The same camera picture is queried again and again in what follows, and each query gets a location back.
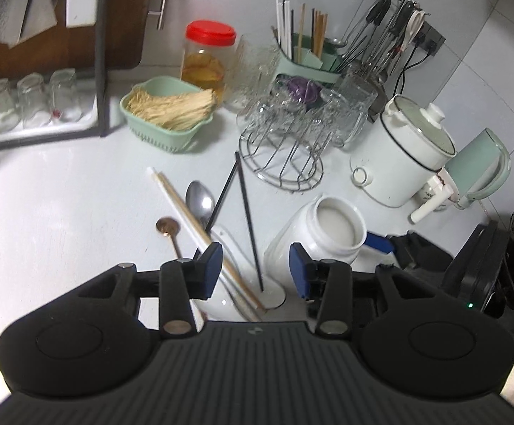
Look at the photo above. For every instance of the bunch of assorted upright chopsticks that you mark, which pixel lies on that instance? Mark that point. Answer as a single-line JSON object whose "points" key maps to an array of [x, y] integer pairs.
{"points": [[289, 22]]}

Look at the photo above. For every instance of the mint green plastic basket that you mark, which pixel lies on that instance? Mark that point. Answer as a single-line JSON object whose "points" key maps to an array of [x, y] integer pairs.
{"points": [[168, 139]]}

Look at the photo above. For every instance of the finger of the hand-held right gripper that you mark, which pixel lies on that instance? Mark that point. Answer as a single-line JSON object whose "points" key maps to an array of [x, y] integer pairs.
{"points": [[379, 242]]}

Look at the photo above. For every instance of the white black-rimmed ceramic spoon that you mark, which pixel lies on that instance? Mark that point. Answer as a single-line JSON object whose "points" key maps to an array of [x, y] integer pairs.
{"points": [[243, 263]]}

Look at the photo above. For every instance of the purple lidded glass jar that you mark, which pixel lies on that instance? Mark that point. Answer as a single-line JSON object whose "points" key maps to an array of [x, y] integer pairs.
{"points": [[301, 88]]}

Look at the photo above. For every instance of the clear jar with red lid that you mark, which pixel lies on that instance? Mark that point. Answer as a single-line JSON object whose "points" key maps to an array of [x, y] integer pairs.
{"points": [[206, 66]]}

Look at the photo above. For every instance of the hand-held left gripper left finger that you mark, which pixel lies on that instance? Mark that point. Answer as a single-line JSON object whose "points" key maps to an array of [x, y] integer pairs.
{"points": [[212, 270]]}

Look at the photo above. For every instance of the textured glass pitcher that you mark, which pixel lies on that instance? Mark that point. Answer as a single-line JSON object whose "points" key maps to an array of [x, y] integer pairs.
{"points": [[354, 97]]}

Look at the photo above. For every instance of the white electric cooker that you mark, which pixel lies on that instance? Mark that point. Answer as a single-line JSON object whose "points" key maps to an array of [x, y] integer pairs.
{"points": [[390, 164]]}

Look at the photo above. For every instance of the pile of pale dried noodles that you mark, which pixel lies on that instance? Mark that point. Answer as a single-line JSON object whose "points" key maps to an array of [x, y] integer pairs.
{"points": [[173, 108]]}

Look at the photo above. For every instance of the brown wooden cutting board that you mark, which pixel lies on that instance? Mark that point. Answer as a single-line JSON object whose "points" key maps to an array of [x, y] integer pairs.
{"points": [[124, 31]]}

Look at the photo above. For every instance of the wide textured glass tumbler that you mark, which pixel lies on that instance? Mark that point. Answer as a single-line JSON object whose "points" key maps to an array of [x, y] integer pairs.
{"points": [[252, 71]]}

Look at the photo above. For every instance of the white ceramic jar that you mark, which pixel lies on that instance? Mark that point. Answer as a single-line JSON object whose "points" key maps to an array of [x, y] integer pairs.
{"points": [[281, 248]]}

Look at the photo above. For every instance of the steel ladle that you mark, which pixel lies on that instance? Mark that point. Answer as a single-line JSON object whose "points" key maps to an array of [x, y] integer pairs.
{"points": [[337, 42]]}

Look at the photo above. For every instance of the black chopstick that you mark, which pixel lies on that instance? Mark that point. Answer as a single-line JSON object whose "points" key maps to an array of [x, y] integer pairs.
{"points": [[249, 221], [221, 195]]}

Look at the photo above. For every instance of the small clear glass tumbler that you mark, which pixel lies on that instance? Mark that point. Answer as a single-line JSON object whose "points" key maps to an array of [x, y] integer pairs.
{"points": [[33, 97], [64, 93], [2, 102]]}

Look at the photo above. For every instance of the black dish rack frame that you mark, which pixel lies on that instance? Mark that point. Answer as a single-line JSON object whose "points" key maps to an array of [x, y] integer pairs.
{"points": [[100, 75]]}

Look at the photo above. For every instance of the grey-white cutting board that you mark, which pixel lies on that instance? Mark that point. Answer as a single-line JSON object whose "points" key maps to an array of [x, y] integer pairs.
{"points": [[40, 17]]}

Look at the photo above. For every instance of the black wall socket strip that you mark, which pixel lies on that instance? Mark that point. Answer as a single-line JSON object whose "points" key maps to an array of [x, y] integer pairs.
{"points": [[434, 40]]}

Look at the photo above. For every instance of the mint green electric kettle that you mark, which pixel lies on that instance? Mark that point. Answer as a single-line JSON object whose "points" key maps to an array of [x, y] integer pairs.
{"points": [[478, 164]]}

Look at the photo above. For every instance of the clear glass cup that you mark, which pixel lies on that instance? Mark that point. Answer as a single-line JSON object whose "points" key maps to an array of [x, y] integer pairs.
{"points": [[261, 110]]}

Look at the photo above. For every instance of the crystal stemmed goblet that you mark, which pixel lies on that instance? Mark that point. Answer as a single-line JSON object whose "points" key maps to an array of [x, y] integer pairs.
{"points": [[323, 106]]}

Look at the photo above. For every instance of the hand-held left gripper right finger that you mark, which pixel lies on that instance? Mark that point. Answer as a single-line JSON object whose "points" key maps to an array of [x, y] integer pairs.
{"points": [[296, 270]]}

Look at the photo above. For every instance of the white chopstick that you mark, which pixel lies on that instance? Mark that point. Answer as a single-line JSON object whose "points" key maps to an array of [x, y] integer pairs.
{"points": [[152, 171]]}

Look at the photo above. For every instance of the wooden chopstick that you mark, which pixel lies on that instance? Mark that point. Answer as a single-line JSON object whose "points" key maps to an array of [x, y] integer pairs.
{"points": [[241, 280]]}

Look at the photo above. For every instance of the large steel spoon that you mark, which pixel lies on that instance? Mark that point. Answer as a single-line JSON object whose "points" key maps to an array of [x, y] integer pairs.
{"points": [[199, 201]]}

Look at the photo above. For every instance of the glass pot lid white knob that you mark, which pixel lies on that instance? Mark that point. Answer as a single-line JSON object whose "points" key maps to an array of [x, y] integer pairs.
{"points": [[410, 113]]}

